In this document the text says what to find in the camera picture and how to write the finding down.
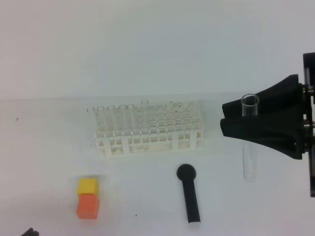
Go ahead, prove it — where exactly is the tall test tube in rack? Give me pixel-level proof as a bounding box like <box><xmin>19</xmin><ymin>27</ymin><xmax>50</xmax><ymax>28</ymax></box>
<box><xmin>140</xmin><ymin>99</ymin><xmax>149</xmax><ymax>129</ymax></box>

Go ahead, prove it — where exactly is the clear glass test tube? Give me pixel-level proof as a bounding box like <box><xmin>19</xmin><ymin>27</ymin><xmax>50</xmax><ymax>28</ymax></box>
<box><xmin>241</xmin><ymin>93</ymin><xmax>259</xmax><ymax>183</ymax></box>

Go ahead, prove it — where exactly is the white test tube rack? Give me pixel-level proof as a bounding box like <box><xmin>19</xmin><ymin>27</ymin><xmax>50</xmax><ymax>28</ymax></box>
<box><xmin>94</xmin><ymin>101</ymin><xmax>204</xmax><ymax>159</ymax></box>

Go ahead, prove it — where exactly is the yellow cube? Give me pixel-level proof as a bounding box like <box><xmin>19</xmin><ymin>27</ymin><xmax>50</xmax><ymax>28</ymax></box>
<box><xmin>77</xmin><ymin>177</ymin><xmax>99</xmax><ymax>196</ymax></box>

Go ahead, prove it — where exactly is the black plastic scoop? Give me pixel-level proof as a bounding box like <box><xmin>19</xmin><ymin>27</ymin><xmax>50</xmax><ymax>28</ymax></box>
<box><xmin>176</xmin><ymin>164</ymin><xmax>201</xmax><ymax>223</ymax></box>

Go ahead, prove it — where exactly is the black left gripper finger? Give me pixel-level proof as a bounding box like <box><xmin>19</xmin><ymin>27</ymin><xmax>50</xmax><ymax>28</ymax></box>
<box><xmin>21</xmin><ymin>228</ymin><xmax>39</xmax><ymax>236</ymax></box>

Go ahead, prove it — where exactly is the orange cube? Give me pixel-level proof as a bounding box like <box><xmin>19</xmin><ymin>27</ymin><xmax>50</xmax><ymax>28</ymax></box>
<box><xmin>76</xmin><ymin>194</ymin><xmax>99</xmax><ymax>219</ymax></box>

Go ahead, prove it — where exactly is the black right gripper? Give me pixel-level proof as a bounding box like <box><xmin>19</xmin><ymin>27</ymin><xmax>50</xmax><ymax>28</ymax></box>
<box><xmin>220</xmin><ymin>52</ymin><xmax>315</xmax><ymax>197</ymax></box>

